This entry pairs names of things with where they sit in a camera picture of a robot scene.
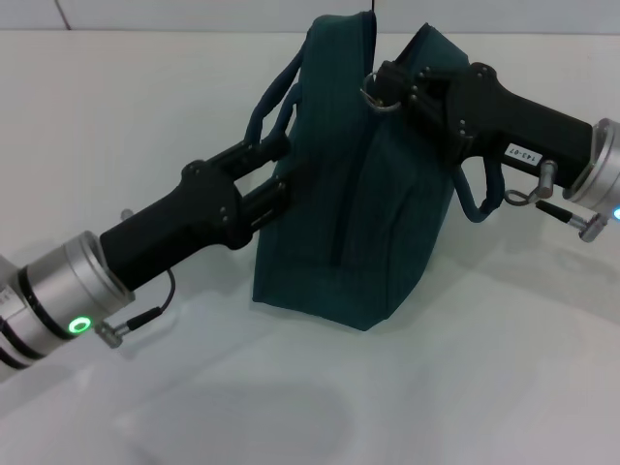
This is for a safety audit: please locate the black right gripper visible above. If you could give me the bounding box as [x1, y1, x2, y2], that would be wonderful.
[376, 59, 596, 189]

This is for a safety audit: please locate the dark right arm cable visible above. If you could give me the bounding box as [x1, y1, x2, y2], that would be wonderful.
[503, 186, 590, 227]

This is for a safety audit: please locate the dark teal insulated lunch bag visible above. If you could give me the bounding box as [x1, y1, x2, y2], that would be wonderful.
[244, 10, 508, 333]

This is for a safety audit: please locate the dark left arm cable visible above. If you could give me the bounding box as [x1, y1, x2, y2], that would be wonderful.
[96, 268, 176, 348]

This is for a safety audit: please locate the dark arm cable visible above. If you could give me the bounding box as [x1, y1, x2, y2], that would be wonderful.
[503, 186, 590, 227]
[96, 268, 176, 348]

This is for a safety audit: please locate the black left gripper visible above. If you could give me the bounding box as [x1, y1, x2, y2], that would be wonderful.
[98, 132, 300, 295]

